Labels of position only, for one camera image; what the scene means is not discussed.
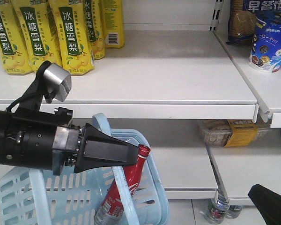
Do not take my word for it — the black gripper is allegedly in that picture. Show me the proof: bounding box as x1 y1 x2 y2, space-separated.
4 107 139 175

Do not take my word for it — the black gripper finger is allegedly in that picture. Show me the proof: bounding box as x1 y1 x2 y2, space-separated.
248 184 281 225

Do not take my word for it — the red coke bottle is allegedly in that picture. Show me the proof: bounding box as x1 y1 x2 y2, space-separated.
94 144 151 225

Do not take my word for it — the light blue plastic basket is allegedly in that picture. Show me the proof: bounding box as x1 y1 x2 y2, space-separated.
0 113 170 225

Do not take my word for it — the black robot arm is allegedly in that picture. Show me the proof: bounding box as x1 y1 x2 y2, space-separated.
0 107 139 176

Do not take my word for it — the clear water bottle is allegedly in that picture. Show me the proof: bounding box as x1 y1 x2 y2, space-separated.
205 199 229 225

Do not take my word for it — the clear tray yellow label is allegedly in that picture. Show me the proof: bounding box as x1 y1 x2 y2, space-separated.
199 120 269 147

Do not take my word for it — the yellow pear drink bottle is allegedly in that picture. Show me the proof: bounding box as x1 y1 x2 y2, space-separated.
100 0 125 48
85 0 105 60
11 0 62 72
49 0 95 75
0 0 32 75

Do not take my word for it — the blue oreo cup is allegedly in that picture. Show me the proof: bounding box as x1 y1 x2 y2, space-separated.
249 10 281 73

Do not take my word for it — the breakfast biscuit package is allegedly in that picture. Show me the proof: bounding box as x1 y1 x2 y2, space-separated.
228 0 281 45

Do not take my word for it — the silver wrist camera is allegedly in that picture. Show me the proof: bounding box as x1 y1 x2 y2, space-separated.
44 63 72 102

